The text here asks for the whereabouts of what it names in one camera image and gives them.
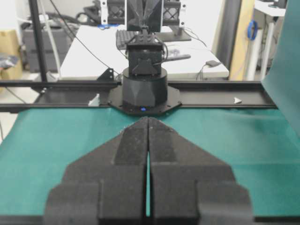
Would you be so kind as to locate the black vertical frame post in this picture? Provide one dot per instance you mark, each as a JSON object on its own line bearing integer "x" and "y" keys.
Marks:
{"x": 33, "y": 4}

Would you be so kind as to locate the cardboard box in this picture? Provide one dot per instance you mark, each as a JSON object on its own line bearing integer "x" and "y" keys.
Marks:
{"x": 9, "y": 45}

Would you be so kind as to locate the green table cloth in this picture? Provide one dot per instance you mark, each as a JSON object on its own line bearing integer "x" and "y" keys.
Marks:
{"x": 260, "y": 145}

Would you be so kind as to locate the black aluminium frame rail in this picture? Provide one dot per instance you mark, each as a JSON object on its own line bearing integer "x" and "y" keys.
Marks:
{"x": 78, "y": 94}

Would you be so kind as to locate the black keyboard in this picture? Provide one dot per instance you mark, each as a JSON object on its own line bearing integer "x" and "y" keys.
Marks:
{"x": 122, "y": 37}

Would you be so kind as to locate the white desk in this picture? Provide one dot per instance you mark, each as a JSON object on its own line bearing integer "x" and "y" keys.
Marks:
{"x": 94, "y": 51}

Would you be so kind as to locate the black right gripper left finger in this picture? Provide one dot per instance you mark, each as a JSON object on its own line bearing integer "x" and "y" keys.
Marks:
{"x": 106, "y": 186}

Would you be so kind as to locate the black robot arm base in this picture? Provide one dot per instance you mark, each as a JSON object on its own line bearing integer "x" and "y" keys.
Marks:
{"x": 144, "y": 89}

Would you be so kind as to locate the green backdrop curtain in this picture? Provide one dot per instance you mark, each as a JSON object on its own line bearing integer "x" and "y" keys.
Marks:
{"x": 282, "y": 82}

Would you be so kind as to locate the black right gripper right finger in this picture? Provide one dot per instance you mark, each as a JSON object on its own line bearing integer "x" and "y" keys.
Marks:
{"x": 190, "y": 186}

